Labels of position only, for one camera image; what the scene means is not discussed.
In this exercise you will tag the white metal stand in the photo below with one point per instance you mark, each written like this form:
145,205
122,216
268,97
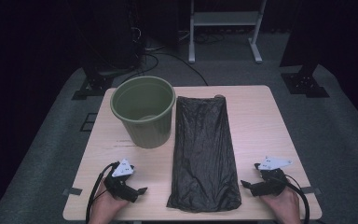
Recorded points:
225,18

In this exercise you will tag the black stand base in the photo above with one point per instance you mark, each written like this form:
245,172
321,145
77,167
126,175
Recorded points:
94,85
306,84

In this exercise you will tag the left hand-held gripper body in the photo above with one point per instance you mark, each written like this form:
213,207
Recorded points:
119,185

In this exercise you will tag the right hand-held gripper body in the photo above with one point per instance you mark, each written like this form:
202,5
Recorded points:
268,185

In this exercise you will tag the person's right hand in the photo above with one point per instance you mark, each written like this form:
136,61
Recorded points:
284,208

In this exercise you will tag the grey tape strip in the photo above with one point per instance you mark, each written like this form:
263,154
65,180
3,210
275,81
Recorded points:
310,190
72,191

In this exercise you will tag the black plastic garbage bag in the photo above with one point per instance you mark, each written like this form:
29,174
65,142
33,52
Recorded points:
203,155

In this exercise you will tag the green plastic bucket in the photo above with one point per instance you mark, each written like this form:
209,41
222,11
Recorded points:
143,130

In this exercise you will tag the person's left hand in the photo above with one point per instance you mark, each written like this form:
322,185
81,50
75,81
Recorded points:
105,208

